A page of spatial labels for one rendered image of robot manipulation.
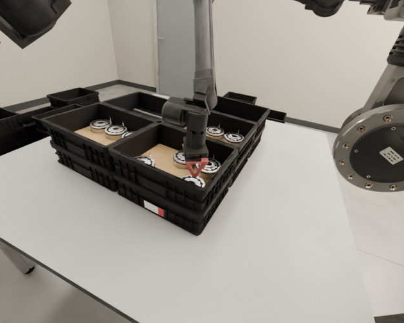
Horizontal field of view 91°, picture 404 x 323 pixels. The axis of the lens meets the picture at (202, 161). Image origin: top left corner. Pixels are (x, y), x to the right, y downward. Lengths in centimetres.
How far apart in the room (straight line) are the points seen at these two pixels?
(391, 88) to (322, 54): 323
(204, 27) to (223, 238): 69
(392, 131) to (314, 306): 50
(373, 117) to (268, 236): 51
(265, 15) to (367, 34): 141
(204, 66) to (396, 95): 45
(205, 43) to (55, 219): 78
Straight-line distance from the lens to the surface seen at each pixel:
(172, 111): 56
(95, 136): 110
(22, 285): 169
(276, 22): 379
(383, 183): 61
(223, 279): 70
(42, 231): 89
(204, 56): 64
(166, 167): 82
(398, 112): 54
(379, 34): 389
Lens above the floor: 132
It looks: 35 degrees down
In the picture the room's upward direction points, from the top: 6 degrees clockwise
